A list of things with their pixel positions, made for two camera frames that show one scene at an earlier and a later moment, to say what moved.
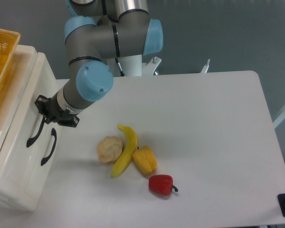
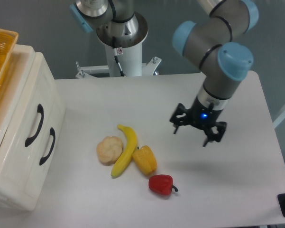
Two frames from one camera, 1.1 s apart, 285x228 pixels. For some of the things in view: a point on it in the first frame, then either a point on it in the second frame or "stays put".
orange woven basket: x=3 y=44 stays put
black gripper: x=53 y=112 -> x=199 y=116
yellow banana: x=125 y=158 stays put
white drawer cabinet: x=22 y=146 stays put
